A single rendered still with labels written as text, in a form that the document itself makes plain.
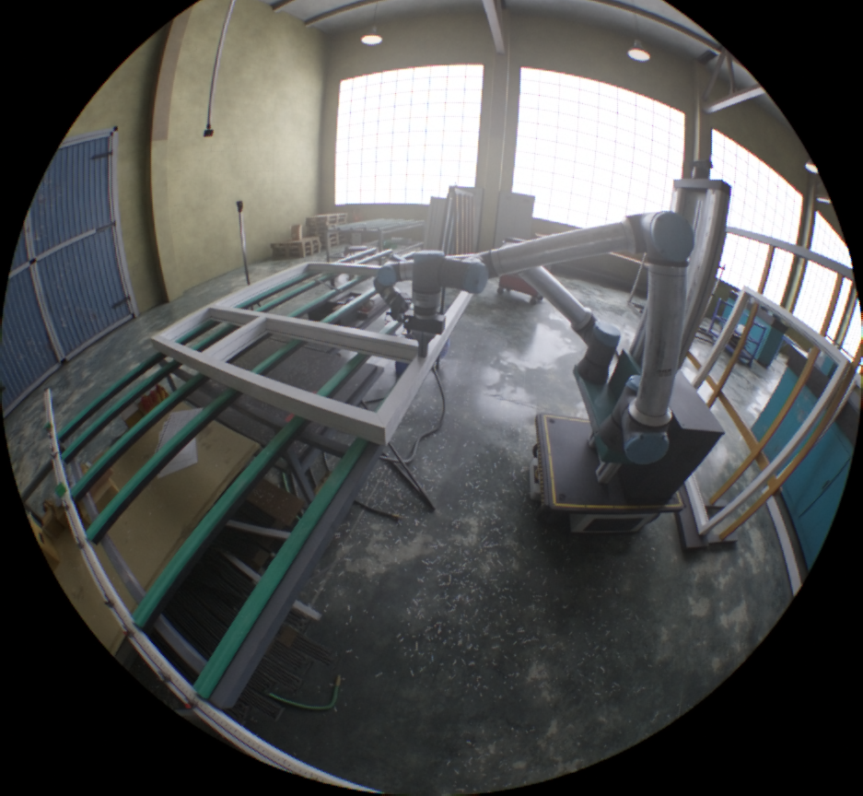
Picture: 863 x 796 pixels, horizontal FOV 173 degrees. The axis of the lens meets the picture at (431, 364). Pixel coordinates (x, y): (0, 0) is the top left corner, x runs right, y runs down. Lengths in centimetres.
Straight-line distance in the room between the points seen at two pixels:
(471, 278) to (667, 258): 51
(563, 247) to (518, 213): 727
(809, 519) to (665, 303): 311
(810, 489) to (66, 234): 1019
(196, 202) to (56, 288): 372
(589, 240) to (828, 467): 319
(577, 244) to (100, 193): 704
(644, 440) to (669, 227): 58
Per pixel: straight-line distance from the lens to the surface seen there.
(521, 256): 87
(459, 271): 79
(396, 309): 132
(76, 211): 685
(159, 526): 120
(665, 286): 77
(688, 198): 142
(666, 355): 82
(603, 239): 86
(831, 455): 352
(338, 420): 79
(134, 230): 708
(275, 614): 65
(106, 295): 683
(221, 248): 804
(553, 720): 163
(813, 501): 357
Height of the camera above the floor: 145
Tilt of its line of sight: 33 degrees down
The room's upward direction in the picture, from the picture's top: 4 degrees clockwise
